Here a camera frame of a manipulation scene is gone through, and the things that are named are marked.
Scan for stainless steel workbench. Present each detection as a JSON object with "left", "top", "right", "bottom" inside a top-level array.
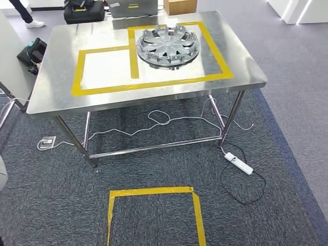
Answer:
[{"left": 26, "top": 10, "right": 268, "bottom": 168}]

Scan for silver wheel hubcap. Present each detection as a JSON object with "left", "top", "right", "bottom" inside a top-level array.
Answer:
[{"left": 136, "top": 24, "right": 201, "bottom": 71}]

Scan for white power strip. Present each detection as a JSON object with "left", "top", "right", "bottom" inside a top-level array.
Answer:
[{"left": 225, "top": 152, "right": 254, "bottom": 176}]

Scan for brown cardboard box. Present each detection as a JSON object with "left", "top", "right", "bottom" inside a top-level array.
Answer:
[{"left": 163, "top": 0, "right": 198, "bottom": 16}]

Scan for grey laptop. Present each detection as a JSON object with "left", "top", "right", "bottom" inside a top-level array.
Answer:
[{"left": 107, "top": 0, "right": 159, "bottom": 18}]

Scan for black carrying case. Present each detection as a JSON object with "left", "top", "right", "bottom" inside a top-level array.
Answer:
[{"left": 63, "top": 0, "right": 106, "bottom": 25}]

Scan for floor socket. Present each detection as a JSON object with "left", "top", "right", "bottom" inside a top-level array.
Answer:
[{"left": 40, "top": 135, "right": 57, "bottom": 149}]

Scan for black bag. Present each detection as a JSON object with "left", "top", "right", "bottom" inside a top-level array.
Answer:
[{"left": 17, "top": 37, "right": 48, "bottom": 76}]

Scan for white lit blocks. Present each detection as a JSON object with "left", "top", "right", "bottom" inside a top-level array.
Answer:
[{"left": 267, "top": 0, "right": 328, "bottom": 26}]

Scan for person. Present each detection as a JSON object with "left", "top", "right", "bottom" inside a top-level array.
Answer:
[{"left": 8, "top": 0, "right": 46, "bottom": 29}]

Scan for white floor cable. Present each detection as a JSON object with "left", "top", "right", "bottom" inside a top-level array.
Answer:
[
  {"left": 87, "top": 109, "right": 222, "bottom": 141},
  {"left": 200, "top": 96, "right": 255, "bottom": 132},
  {"left": 37, "top": 138, "right": 75, "bottom": 151}
]

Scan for black floor cable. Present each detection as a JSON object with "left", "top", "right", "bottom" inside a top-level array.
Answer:
[{"left": 219, "top": 140, "right": 266, "bottom": 206}]

